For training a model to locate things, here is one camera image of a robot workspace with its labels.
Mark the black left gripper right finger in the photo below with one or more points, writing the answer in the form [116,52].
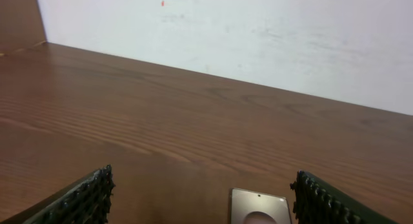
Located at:
[320,203]

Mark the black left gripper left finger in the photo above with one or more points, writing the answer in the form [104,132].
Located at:
[85,201]

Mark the Samsung Galaxy smartphone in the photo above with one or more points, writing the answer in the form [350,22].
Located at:
[249,207]

